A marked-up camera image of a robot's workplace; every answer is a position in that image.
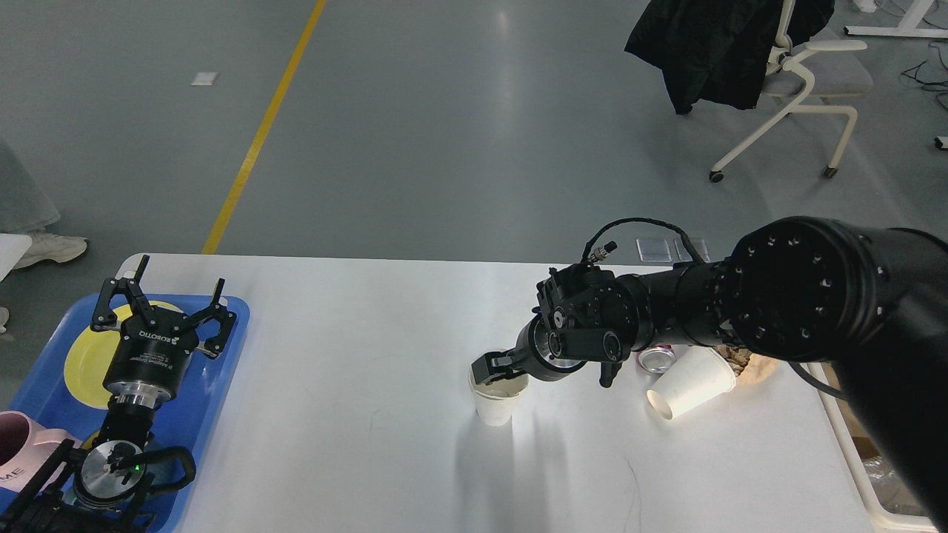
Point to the yellow plate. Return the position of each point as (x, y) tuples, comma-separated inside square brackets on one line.
[(86, 370)]

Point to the person in light clothes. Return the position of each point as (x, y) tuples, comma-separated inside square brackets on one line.
[(26, 209)]

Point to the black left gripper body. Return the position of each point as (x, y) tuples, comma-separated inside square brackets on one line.
[(173, 330)]

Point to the white desk leg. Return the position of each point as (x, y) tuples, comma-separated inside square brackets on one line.
[(912, 24)]

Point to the left floor outlet plate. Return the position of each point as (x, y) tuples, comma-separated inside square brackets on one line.
[(654, 250)]

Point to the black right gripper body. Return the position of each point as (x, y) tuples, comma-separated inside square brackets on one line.
[(533, 355)]

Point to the black jacket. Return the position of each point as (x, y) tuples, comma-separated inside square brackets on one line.
[(719, 51)]

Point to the crumpled brown paper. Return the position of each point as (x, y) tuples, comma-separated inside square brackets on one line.
[(749, 368)]

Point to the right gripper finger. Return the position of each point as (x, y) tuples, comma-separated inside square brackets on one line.
[(494, 366)]

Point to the blue plastic tray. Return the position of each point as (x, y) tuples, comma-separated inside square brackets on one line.
[(188, 420)]

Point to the silver foil bag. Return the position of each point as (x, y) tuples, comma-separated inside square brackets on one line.
[(893, 494)]

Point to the white office chair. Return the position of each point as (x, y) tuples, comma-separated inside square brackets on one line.
[(807, 78)]

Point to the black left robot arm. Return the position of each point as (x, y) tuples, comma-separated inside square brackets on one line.
[(122, 403)]

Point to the white paper cup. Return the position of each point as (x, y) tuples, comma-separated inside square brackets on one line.
[(496, 402)]

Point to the white tissue block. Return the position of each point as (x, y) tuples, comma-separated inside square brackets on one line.
[(697, 377)]

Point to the floor outlet plate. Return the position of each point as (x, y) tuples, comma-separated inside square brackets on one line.
[(654, 250), (697, 245)]

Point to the brown paper bag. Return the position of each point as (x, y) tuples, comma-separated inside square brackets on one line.
[(865, 446)]

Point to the pink mug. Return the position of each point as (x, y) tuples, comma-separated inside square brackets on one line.
[(25, 446)]

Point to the crushed red can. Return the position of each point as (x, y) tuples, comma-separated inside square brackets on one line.
[(657, 359)]

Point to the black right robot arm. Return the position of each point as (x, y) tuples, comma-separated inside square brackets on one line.
[(870, 301)]

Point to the right floor outlet plate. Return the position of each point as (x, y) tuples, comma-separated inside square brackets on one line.
[(697, 245)]

